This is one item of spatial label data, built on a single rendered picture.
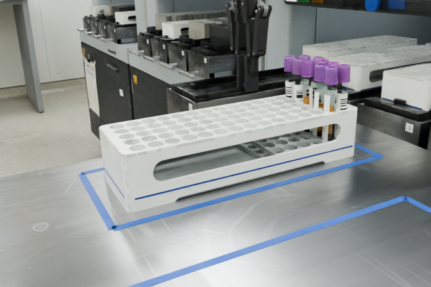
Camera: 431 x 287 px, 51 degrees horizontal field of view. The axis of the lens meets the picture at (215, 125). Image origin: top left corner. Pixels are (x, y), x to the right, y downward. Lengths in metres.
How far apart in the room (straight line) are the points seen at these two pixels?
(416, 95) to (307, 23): 0.43
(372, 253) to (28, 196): 0.35
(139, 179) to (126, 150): 0.03
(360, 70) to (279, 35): 0.33
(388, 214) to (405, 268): 0.08
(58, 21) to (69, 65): 0.40
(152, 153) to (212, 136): 0.07
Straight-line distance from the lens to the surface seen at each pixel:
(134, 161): 0.45
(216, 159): 0.56
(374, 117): 0.85
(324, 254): 0.40
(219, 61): 1.35
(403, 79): 0.85
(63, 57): 4.45
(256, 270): 0.38
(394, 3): 0.89
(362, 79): 0.93
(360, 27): 1.31
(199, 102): 0.87
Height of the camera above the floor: 1.05
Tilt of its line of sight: 19 degrees down
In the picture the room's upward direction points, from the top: 1 degrees counter-clockwise
